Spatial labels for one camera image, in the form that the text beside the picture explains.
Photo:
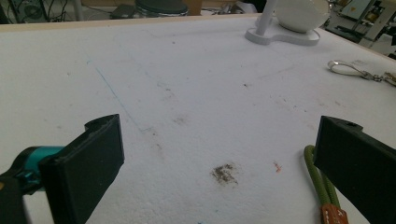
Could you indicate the dark flat device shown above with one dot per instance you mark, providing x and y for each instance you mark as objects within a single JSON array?
[{"x": 123, "y": 11}]

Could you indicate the black round stool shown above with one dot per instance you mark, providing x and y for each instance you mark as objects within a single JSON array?
[{"x": 162, "y": 6}]

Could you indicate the wooden box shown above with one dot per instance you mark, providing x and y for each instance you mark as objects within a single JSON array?
[{"x": 193, "y": 6}]

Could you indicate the grey metal pole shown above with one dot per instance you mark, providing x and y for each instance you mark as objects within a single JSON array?
[{"x": 78, "y": 9}]

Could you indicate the lab equipment with metal frame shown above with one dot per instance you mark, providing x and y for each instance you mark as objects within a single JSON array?
[{"x": 361, "y": 15}]

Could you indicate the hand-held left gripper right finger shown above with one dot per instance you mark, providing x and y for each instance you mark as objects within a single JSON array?
[{"x": 358, "y": 168}]

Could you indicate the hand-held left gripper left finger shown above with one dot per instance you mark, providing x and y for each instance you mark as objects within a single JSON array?
[{"x": 84, "y": 168}]

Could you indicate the white round bowl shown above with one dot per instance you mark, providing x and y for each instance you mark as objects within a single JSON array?
[{"x": 302, "y": 15}]

